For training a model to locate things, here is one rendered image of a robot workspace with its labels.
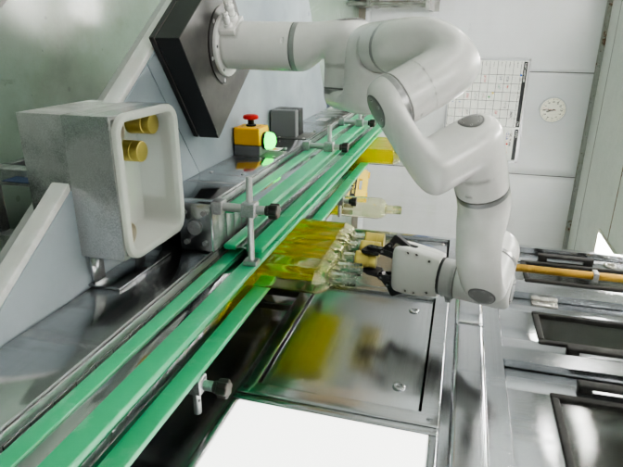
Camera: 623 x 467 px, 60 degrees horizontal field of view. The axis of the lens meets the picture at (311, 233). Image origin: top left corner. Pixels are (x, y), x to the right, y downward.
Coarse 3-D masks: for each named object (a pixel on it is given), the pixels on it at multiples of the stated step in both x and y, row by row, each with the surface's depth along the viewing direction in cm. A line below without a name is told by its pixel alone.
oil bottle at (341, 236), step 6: (294, 228) 122; (300, 228) 122; (306, 228) 122; (312, 228) 122; (318, 228) 122; (288, 234) 120; (294, 234) 119; (300, 234) 119; (306, 234) 119; (312, 234) 119; (318, 234) 118; (324, 234) 118; (330, 234) 118; (336, 234) 118; (342, 234) 119; (348, 234) 120; (336, 240) 117; (342, 240) 117; (348, 240) 118; (348, 246) 118
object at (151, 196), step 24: (120, 120) 76; (168, 120) 90; (120, 144) 76; (168, 144) 91; (120, 168) 77; (144, 168) 94; (168, 168) 93; (120, 192) 78; (144, 192) 95; (168, 192) 95; (144, 216) 97; (168, 216) 96; (144, 240) 88
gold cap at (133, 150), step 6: (126, 144) 85; (132, 144) 85; (138, 144) 85; (144, 144) 87; (126, 150) 85; (132, 150) 85; (138, 150) 85; (144, 150) 87; (126, 156) 86; (132, 156) 85; (138, 156) 85; (144, 156) 87
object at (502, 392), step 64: (384, 256) 156; (448, 256) 162; (576, 256) 157; (256, 320) 121; (448, 320) 119; (512, 320) 123; (576, 320) 123; (448, 384) 97; (512, 384) 100; (576, 384) 101; (192, 448) 83; (448, 448) 80; (512, 448) 82; (576, 448) 85
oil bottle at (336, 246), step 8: (288, 240) 116; (296, 240) 116; (304, 240) 116; (312, 240) 116; (320, 240) 116; (328, 240) 116; (320, 248) 112; (328, 248) 112; (336, 248) 112; (344, 248) 115
